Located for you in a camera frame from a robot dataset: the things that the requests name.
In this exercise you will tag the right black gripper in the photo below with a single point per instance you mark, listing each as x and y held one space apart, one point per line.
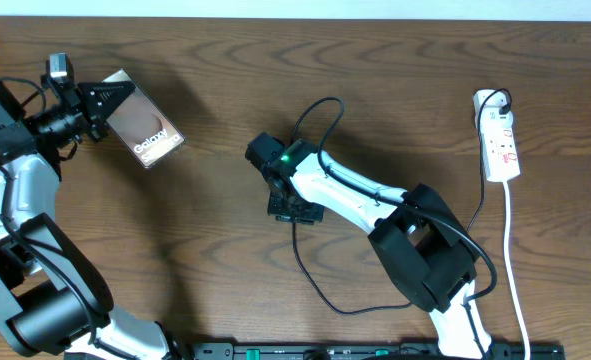
274 207

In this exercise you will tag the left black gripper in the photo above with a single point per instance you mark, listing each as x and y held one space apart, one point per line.
87 94

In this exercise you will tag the white power strip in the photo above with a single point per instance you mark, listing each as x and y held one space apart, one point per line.
494 122

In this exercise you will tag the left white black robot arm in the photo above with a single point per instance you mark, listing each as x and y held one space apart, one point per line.
52 298

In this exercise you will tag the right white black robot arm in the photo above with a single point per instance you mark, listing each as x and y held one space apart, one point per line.
425 251

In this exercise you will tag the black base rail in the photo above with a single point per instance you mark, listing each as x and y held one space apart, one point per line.
412 350

